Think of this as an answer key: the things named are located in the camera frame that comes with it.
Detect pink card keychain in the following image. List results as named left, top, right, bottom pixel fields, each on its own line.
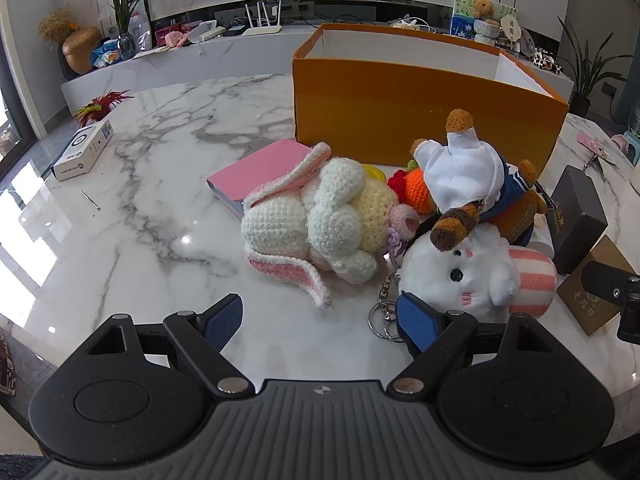
left=577, top=132, right=618, bottom=165

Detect orange cardboard box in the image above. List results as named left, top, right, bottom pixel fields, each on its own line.
left=292, top=23, right=571, bottom=173

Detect white fluffy bunny plush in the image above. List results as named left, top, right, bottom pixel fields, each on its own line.
left=398, top=225, right=558, bottom=321

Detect orange crochet carrot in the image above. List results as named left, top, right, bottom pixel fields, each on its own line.
left=402, top=160, right=440, bottom=213

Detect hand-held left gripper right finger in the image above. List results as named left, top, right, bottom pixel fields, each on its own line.
left=389, top=291, right=568, bottom=397

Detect red crochet toy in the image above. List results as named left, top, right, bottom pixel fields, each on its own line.
left=387, top=170, right=410, bottom=197

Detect brown bear plush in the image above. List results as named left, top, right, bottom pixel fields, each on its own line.
left=411, top=108, right=548, bottom=253

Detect gold vase with dried flowers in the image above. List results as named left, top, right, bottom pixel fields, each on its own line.
left=39, top=7, right=103, bottom=75

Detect white product carton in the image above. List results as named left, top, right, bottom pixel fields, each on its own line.
left=52, top=119, right=115, bottom=182

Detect white crochet rabbit plush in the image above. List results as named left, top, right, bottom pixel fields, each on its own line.
left=241, top=142, right=421, bottom=309

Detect pink notebook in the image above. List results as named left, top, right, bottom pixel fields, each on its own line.
left=206, top=140, right=313, bottom=219

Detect white flat device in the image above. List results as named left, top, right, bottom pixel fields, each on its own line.
left=189, top=20, right=226, bottom=43

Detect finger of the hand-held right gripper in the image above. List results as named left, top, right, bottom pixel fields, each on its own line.
left=582, top=261, right=640, bottom=311

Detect potted plant in black pot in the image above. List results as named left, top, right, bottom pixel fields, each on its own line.
left=557, top=17, right=633, bottom=118

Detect metal key rings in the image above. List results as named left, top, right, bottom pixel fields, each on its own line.
left=368, top=270, right=406, bottom=343

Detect blue and green painting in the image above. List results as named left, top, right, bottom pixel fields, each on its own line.
left=450, top=0, right=518, bottom=41

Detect brown cardboard box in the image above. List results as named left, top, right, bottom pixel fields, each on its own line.
left=556, top=234, right=638, bottom=336

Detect white marble TV cabinet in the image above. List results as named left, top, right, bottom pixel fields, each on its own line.
left=60, top=22, right=575, bottom=111

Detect black framed photo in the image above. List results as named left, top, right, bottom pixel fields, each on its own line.
left=127, top=0, right=153, bottom=51

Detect dark grey box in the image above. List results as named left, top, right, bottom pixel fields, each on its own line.
left=542, top=165, right=608, bottom=276

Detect cow figurines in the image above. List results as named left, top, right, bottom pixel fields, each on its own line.
left=532, top=47, right=563, bottom=73

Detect white router with antennas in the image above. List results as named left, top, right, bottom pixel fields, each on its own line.
left=241, top=2, right=283, bottom=37

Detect light blue stool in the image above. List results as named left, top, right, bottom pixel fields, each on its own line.
left=622, top=130, right=640, bottom=166

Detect red feather toy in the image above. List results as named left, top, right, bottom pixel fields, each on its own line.
left=72, top=90, right=135, bottom=128

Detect white knitted pot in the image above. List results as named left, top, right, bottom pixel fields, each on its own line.
left=472, top=17, right=501, bottom=45

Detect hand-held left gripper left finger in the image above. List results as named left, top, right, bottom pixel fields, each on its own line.
left=75, top=294, right=252, bottom=399

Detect blue snack packet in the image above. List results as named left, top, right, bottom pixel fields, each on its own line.
left=92, top=40, right=121, bottom=67

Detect round paper fan sign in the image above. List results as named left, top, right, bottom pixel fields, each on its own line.
left=500, top=15, right=523, bottom=43

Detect green plant in glass vase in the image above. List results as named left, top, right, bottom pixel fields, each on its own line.
left=107, top=0, right=163, bottom=57

